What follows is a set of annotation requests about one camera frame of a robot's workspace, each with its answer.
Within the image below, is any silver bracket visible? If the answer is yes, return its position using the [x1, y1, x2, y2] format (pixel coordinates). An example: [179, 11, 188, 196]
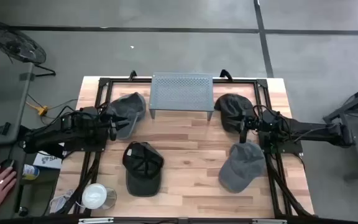
[252, 218, 288, 224]
[78, 217, 115, 224]

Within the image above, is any yellow power plug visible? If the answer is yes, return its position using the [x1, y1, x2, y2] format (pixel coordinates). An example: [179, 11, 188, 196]
[25, 101, 49, 117]

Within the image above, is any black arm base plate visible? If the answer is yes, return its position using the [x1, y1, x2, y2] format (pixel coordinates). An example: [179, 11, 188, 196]
[259, 136, 304, 154]
[62, 136, 109, 153]

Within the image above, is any grey cap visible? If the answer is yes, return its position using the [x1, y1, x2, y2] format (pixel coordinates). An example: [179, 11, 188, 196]
[218, 140, 266, 194]
[106, 91, 147, 141]

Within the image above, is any clear cup with white lid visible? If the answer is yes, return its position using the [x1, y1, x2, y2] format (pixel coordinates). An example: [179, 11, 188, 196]
[81, 182, 117, 210]

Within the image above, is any black floor fan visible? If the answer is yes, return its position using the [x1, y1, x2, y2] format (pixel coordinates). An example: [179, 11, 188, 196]
[0, 20, 57, 77]

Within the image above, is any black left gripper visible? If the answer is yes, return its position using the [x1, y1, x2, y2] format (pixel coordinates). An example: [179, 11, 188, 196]
[93, 111, 131, 141]

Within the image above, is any grey perforated metal riser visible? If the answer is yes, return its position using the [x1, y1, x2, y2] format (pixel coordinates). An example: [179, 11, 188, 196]
[149, 72, 215, 121]

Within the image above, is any black cap with white label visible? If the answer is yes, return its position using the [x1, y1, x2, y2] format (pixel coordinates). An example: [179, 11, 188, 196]
[122, 141, 165, 197]

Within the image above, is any white and blue can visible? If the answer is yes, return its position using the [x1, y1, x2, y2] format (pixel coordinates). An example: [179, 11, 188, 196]
[22, 164, 40, 181]

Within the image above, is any black aluminium table frame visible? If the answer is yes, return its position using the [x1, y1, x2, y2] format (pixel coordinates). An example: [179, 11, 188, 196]
[50, 76, 315, 218]

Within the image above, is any grey side desk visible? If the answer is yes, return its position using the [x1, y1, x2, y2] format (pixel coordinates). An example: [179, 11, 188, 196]
[0, 62, 34, 147]

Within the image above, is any white printed box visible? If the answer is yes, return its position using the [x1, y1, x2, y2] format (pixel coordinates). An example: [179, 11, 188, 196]
[32, 149, 63, 170]

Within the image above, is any black computer mouse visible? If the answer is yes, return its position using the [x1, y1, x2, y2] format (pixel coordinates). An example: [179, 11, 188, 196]
[0, 159, 16, 171]

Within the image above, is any black wedge bracket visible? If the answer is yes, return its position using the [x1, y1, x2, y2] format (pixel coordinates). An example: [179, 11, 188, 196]
[0, 121, 12, 136]

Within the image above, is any white cable bundle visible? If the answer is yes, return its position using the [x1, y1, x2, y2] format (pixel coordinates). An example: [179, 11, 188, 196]
[48, 188, 75, 214]

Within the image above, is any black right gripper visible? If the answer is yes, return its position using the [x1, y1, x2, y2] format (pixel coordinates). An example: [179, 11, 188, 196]
[237, 111, 272, 144]

